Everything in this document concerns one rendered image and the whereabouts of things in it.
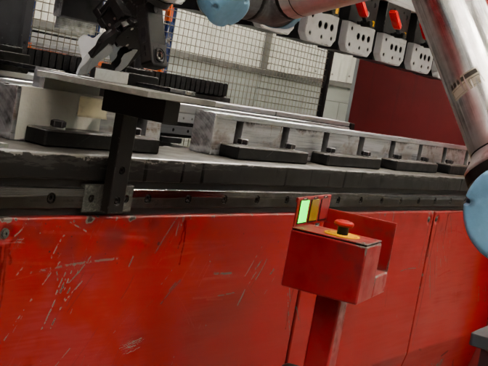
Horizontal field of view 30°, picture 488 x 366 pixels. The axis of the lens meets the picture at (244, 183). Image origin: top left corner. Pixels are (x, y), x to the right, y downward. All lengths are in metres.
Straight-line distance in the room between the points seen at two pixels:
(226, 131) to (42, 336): 0.70
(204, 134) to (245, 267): 0.31
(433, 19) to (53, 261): 0.77
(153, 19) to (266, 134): 0.68
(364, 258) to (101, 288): 0.50
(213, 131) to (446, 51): 0.95
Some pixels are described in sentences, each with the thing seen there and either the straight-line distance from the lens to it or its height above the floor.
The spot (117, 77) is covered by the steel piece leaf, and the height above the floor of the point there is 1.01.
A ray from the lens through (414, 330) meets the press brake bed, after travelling 2.95.
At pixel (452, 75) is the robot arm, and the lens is 1.15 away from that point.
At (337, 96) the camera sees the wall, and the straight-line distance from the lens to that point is 9.66.
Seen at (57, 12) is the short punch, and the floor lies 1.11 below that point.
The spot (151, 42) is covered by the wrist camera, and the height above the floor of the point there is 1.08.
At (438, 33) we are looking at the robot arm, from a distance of 1.17.
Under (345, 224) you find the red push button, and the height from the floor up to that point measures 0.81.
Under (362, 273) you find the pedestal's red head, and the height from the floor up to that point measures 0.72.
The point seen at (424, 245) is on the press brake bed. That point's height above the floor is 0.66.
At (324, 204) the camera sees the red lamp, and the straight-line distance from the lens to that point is 1.94.
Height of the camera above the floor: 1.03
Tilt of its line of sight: 6 degrees down
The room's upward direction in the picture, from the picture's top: 10 degrees clockwise
